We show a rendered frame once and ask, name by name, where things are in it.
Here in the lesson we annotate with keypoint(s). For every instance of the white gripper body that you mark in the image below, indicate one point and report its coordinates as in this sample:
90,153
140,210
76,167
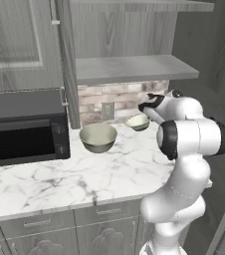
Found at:
153,116

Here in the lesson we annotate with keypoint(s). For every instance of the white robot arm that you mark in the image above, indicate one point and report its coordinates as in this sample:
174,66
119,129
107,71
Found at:
184,139

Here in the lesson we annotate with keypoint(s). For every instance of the small grey-green bowl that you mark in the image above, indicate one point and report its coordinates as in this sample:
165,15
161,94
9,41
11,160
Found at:
137,122

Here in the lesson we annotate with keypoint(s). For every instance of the large grey-green bowl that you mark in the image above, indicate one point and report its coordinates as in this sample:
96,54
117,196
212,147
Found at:
98,137

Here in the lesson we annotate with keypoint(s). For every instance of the tall grey wood cabinet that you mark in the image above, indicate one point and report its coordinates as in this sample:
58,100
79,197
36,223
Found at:
220,83

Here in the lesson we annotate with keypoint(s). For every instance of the open grey wood cabinet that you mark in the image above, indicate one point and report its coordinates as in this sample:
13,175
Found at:
131,40

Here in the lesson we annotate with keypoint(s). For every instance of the open grey cabinet door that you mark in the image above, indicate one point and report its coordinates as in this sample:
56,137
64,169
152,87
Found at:
69,66

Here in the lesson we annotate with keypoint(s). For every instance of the grey wood cabinet door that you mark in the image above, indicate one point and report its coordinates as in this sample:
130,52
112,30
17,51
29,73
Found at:
18,43

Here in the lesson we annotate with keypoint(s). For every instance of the grey drawer front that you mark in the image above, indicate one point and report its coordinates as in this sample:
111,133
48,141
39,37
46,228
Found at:
38,223
108,211

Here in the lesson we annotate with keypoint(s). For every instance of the black microwave oven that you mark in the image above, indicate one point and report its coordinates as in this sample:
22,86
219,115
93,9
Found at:
21,132

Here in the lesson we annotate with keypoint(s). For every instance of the grey wall outlet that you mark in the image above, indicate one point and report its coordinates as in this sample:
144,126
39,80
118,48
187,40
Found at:
108,110

